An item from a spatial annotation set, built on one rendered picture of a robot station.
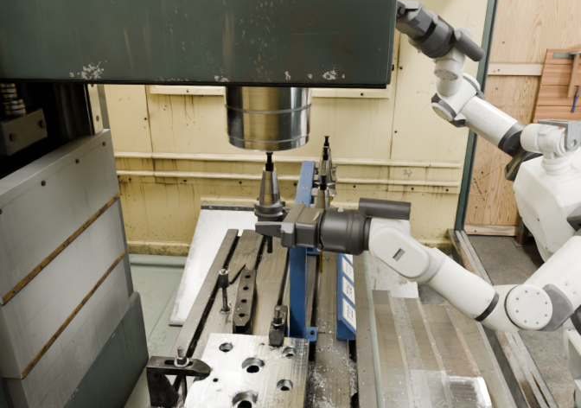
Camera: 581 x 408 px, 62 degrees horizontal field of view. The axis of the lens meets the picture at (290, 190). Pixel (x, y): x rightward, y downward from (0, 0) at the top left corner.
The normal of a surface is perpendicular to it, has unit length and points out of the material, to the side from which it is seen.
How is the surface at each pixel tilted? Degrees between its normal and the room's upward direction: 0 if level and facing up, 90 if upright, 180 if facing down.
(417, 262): 81
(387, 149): 90
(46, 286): 90
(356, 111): 90
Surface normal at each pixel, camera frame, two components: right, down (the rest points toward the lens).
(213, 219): -0.04, -0.69
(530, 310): 0.04, -0.22
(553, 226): -0.74, 0.43
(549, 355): 0.00, -0.92
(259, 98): -0.09, 0.38
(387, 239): -0.27, 0.22
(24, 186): 1.00, 0.05
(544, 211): -0.93, 0.00
